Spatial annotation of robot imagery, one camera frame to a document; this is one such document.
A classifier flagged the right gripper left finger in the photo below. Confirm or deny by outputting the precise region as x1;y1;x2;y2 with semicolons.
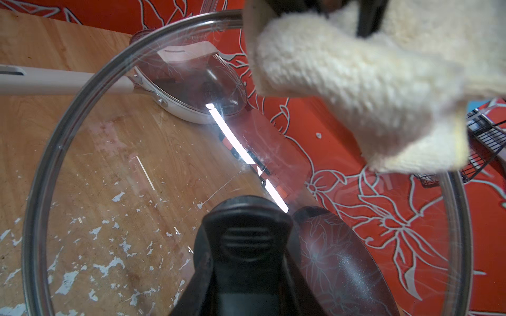
169;260;213;316

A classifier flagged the cream yellow cloth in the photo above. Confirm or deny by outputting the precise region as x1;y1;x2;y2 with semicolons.
242;1;505;174

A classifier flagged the orange plastic tool case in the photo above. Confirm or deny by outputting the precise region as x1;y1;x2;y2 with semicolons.
225;109;310;204

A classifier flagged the glass lid with black handle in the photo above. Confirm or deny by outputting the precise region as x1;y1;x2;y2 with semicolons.
22;10;473;315

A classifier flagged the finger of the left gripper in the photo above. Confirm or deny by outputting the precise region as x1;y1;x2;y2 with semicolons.
357;0;389;38

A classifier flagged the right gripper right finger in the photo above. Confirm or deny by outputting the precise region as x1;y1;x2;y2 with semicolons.
282;260;326;315

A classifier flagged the glass lid with white handle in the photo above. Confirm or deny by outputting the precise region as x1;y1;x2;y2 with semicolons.
135;36;246;117

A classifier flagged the dark pan with white handle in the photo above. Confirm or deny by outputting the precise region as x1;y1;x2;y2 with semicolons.
1;35;243;125

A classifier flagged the black wire basket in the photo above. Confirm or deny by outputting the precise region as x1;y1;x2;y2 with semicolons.
412;100;506;189

